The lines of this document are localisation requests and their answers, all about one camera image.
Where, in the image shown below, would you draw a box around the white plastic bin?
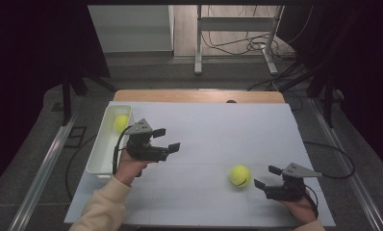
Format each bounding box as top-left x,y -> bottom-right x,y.
86,104 -> 136,179

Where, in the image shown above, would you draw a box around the white table mat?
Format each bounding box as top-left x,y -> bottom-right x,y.
64,101 -> 337,228

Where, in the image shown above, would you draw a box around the white cabinet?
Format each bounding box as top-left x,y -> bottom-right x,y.
88,4 -> 175,54

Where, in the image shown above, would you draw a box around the metal floor rail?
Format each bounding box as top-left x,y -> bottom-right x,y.
309,97 -> 383,231
8,115 -> 79,231

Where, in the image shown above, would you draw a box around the black thin floor cable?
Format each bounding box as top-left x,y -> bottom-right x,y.
64,134 -> 97,202

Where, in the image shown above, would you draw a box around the yellow tennis ball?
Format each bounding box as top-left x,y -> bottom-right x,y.
114,114 -> 130,133
229,165 -> 252,189

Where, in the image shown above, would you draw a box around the black looped floor cable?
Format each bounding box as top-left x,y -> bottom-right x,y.
303,141 -> 357,180

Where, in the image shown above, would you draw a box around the grey metal desk frame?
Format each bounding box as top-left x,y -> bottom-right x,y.
193,4 -> 286,77

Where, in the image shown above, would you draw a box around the tangle of floor cables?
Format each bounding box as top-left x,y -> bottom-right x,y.
201,5 -> 313,62

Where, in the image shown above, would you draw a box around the person's right hand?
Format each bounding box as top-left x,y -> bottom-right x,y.
280,192 -> 319,225

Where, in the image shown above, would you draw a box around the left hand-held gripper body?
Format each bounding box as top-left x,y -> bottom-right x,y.
124,118 -> 169,163

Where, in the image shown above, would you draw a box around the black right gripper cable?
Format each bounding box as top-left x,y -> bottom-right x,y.
304,185 -> 319,219

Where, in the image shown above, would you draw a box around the dark curtain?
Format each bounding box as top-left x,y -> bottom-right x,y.
0,0 -> 112,193
275,0 -> 383,178

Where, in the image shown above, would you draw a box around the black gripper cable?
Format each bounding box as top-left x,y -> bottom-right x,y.
304,185 -> 319,219
112,125 -> 135,176

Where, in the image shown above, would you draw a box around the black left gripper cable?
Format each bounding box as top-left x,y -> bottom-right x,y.
112,125 -> 135,176

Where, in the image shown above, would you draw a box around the person's left hand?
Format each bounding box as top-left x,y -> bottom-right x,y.
114,149 -> 153,188

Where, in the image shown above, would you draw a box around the black stand legs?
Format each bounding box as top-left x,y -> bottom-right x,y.
61,71 -> 117,127
277,59 -> 336,129

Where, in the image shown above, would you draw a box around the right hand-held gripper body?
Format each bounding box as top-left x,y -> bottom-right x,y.
263,163 -> 323,202

